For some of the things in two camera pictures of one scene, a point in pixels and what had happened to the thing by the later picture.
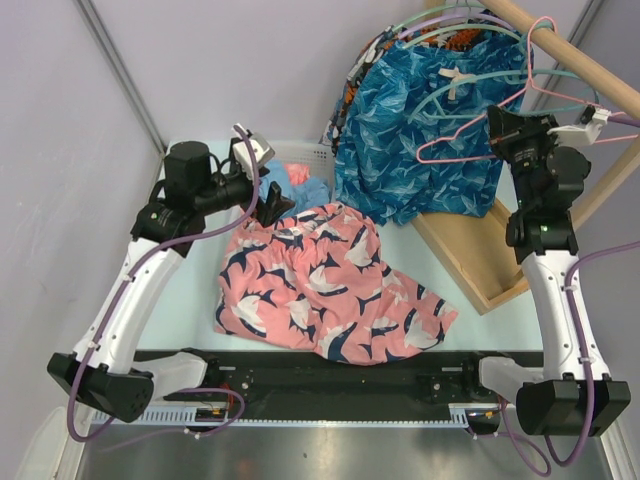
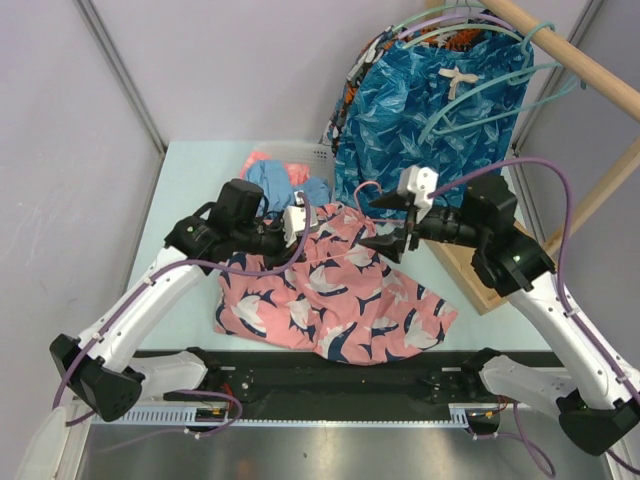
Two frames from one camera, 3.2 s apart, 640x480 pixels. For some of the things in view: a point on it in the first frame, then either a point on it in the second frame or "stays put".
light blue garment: [307, 196] stays put
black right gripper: [507, 129] to [392, 245]
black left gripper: [267, 213] to [283, 255]
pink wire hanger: [528, 85] to [364, 217]
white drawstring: [458, 77] stays put
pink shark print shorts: [314, 281] stays put
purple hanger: [456, 18] stays put
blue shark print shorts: [421, 131] stays put
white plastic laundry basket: [319, 155] stays put
